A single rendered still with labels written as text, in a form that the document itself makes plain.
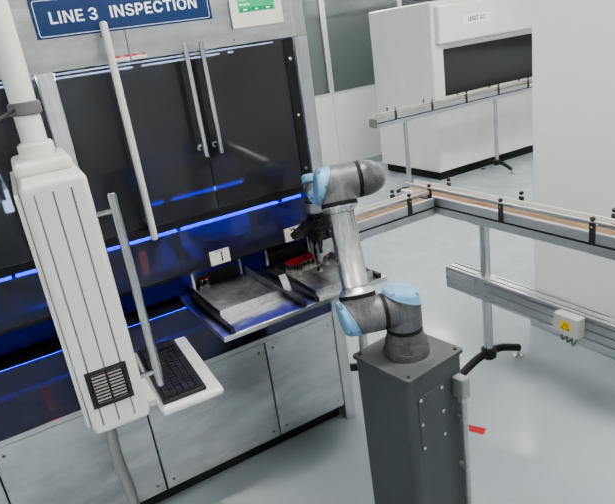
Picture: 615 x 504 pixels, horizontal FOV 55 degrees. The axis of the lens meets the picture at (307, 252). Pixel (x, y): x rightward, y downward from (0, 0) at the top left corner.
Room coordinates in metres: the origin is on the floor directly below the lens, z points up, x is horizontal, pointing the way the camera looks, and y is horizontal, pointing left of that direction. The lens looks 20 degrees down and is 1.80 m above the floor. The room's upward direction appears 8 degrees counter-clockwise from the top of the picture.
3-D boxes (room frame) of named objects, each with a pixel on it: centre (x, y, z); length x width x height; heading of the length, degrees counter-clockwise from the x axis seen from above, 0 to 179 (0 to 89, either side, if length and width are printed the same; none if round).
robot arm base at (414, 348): (1.70, -0.27, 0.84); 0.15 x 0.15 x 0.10
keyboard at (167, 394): (1.78, 0.52, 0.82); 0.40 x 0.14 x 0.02; 24
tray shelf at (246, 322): (2.18, 0.12, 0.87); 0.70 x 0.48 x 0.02; 118
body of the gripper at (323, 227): (2.29, -0.06, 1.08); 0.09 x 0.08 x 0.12; 117
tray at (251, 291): (2.17, 0.31, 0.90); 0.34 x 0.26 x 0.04; 28
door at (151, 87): (2.17, 0.53, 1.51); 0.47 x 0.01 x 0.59; 118
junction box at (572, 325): (2.21, -1.06, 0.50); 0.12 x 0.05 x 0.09; 28
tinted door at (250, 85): (2.38, 0.13, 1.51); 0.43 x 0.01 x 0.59; 118
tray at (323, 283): (2.22, -0.05, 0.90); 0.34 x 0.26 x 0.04; 27
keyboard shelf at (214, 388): (1.77, 0.54, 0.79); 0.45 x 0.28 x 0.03; 24
